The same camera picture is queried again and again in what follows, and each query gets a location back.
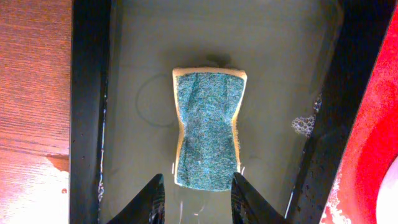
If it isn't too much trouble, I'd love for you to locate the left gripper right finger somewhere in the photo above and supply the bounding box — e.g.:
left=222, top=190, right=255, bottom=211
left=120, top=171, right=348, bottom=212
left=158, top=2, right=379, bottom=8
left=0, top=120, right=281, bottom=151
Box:
left=231, top=172, right=289, bottom=224

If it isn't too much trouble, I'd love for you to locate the green and yellow sponge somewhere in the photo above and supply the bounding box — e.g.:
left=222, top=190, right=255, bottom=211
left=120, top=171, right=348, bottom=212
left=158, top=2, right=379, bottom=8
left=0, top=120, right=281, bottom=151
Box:
left=172, top=67, right=247, bottom=192

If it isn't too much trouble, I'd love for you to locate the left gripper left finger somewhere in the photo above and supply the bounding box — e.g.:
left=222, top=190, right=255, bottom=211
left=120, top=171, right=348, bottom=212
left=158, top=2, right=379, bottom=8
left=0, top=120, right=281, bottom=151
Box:
left=107, top=174, right=165, bottom=224

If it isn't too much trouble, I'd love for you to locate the light blue plate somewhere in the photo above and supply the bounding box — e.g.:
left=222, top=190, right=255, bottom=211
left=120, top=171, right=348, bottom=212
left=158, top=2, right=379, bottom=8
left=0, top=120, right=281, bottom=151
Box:
left=376, top=159, right=398, bottom=224

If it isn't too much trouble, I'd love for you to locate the red plastic tray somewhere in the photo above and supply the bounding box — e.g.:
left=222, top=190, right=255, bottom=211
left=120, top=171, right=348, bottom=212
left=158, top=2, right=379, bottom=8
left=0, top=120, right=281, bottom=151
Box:
left=320, top=12, right=397, bottom=223

